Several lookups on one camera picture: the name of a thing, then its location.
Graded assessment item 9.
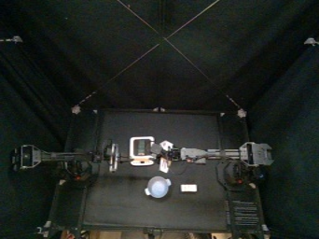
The white toy sushi roll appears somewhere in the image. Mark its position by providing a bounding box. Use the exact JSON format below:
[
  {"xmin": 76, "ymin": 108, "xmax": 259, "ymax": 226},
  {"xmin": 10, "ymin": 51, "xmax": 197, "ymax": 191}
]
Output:
[{"xmin": 179, "ymin": 184, "xmax": 198, "ymax": 193}]

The thin black cable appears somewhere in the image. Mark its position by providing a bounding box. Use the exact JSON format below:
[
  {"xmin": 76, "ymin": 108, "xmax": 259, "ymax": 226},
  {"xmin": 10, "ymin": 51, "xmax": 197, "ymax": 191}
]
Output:
[{"xmin": 168, "ymin": 162, "xmax": 194, "ymax": 176}]

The pale blue toy bowl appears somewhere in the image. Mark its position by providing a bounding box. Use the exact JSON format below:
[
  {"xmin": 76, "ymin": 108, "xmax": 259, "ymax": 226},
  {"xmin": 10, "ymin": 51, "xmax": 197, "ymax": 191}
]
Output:
[{"xmin": 143, "ymin": 176, "xmax": 174, "ymax": 200}]

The black label plate white text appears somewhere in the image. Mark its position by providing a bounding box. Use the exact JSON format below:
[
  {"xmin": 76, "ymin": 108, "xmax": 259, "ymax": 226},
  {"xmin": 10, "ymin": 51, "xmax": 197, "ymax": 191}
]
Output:
[{"xmin": 231, "ymin": 199, "xmax": 261, "ymax": 227}]

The thin diagonal frame cord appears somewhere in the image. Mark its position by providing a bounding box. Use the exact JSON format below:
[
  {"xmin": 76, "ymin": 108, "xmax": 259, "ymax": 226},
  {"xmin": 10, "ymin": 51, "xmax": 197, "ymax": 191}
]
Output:
[
  {"xmin": 116, "ymin": 0, "xmax": 242, "ymax": 110},
  {"xmin": 76, "ymin": 0, "xmax": 222, "ymax": 106}
]

